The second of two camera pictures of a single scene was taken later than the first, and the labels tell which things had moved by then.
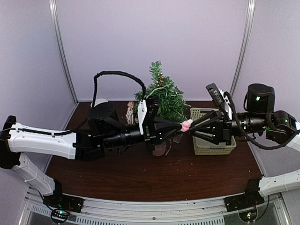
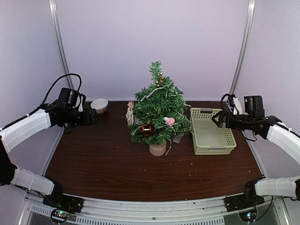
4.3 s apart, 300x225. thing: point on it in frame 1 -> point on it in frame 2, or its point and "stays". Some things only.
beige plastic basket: (204, 147) stays
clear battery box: (177, 138) stays
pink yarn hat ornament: (185, 125) -> (169, 120)
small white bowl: (99, 101) stays
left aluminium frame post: (63, 56) stays
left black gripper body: (151, 141) -> (74, 120)
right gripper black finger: (212, 137) -> (219, 124)
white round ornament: (130, 114) stays
